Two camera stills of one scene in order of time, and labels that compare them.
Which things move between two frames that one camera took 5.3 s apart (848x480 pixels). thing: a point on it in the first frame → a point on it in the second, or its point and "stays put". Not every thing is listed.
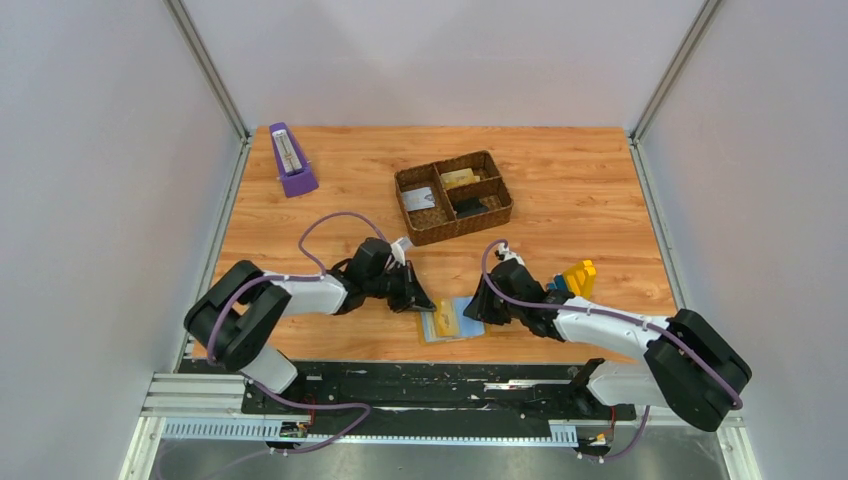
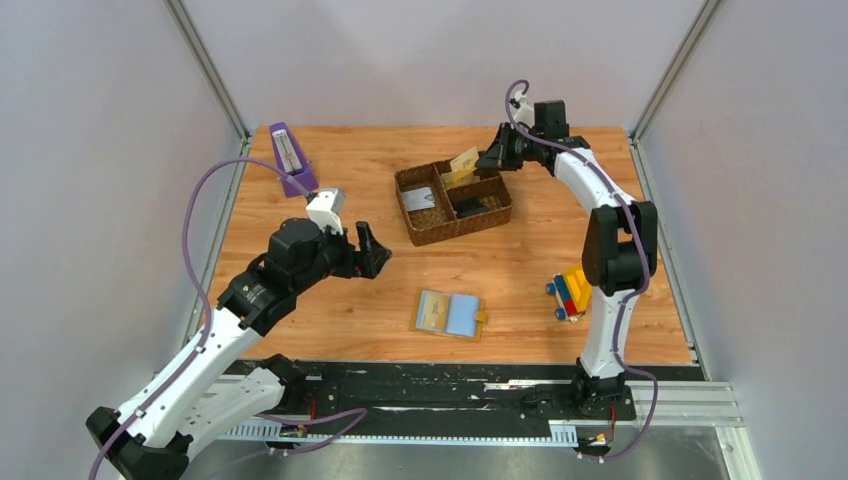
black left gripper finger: [419, 295] → [373, 254]
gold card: [429, 327] → [435, 310]
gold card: [447, 317] → [466, 162]
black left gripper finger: [401, 303] → [355, 269]
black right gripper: [480, 307] → [500, 157]
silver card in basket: [417, 199] stays put
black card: [469, 207] stays put
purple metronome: [297, 175] stays put
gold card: [459, 177] stays put
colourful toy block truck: [578, 279] stays put
